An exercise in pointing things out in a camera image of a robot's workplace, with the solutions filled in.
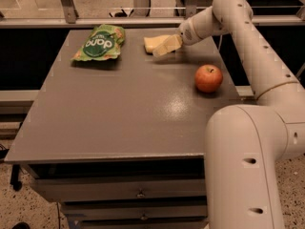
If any grey drawer cabinet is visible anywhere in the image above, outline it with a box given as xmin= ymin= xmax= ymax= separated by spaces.
xmin=7 ymin=29 xmax=239 ymax=229

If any drawer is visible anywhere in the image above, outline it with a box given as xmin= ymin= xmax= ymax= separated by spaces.
xmin=30 ymin=177 xmax=206 ymax=202
xmin=62 ymin=201 xmax=207 ymax=220

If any grey metal rail frame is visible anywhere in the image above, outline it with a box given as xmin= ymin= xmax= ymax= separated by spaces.
xmin=0 ymin=0 xmax=305 ymax=29

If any green snack bag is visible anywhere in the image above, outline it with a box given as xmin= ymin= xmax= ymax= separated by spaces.
xmin=71 ymin=24 xmax=126 ymax=62

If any yellow sponge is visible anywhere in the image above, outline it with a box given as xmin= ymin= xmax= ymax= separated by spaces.
xmin=144 ymin=35 xmax=169 ymax=53

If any top drawer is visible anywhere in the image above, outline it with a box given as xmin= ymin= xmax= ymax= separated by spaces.
xmin=30 ymin=177 xmax=206 ymax=202

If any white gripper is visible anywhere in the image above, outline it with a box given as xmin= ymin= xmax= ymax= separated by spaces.
xmin=152 ymin=17 xmax=200 ymax=57

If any red apple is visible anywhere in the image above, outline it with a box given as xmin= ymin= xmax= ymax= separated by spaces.
xmin=194 ymin=65 xmax=223 ymax=94

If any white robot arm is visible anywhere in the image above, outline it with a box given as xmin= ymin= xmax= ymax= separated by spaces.
xmin=153 ymin=0 xmax=305 ymax=229

